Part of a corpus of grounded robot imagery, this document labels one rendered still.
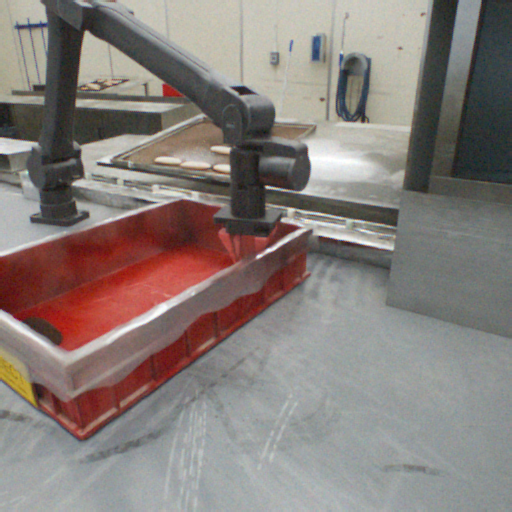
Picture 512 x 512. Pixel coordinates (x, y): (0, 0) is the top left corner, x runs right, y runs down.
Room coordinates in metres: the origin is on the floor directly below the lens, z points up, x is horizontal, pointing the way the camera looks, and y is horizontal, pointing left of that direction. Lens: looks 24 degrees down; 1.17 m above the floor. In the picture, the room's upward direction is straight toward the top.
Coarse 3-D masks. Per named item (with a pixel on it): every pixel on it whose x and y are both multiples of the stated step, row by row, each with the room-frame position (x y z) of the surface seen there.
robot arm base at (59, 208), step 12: (48, 192) 0.99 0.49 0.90; (60, 192) 1.00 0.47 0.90; (48, 204) 0.99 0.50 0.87; (60, 204) 0.99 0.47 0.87; (72, 204) 1.01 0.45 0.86; (36, 216) 1.00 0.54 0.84; (48, 216) 0.98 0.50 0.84; (60, 216) 0.98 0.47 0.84; (72, 216) 1.00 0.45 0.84; (84, 216) 1.02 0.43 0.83
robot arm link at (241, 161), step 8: (232, 152) 0.66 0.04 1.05; (240, 152) 0.65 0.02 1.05; (248, 152) 0.65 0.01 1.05; (256, 152) 0.64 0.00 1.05; (232, 160) 0.66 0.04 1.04; (240, 160) 0.65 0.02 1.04; (248, 160) 0.64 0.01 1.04; (256, 160) 0.65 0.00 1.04; (232, 168) 0.66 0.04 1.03; (240, 168) 0.65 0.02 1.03; (248, 168) 0.65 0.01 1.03; (256, 168) 0.65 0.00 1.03; (232, 176) 0.66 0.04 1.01; (240, 176) 0.65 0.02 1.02; (248, 176) 0.65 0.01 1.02; (256, 176) 0.65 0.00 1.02; (248, 184) 0.65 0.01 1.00
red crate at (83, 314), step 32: (160, 256) 0.78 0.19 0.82; (192, 256) 0.78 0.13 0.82; (224, 256) 0.78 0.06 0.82; (96, 288) 0.65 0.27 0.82; (128, 288) 0.65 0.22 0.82; (160, 288) 0.65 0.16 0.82; (288, 288) 0.63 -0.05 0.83; (64, 320) 0.55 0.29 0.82; (96, 320) 0.55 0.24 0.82; (128, 320) 0.55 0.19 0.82; (224, 320) 0.51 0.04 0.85; (160, 352) 0.41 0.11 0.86; (192, 352) 0.45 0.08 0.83; (32, 384) 0.36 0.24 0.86; (128, 384) 0.37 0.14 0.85; (160, 384) 0.40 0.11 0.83; (64, 416) 0.34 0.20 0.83; (96, 416) 0.34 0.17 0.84
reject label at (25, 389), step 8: (0, 360) 0.40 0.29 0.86; (0, 368) 0.40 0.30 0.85; (8, 368) 0.39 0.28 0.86; (0, 376) 0.41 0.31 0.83; (8, 376) 0.39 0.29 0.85; (16, 376) 0.38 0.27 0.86; (16, 384) 0.38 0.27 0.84; (24, 384) 0.37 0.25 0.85; (24, 392) 0.37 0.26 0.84; (32, 392) 0.36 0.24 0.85; (32, 400) 0.36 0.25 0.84
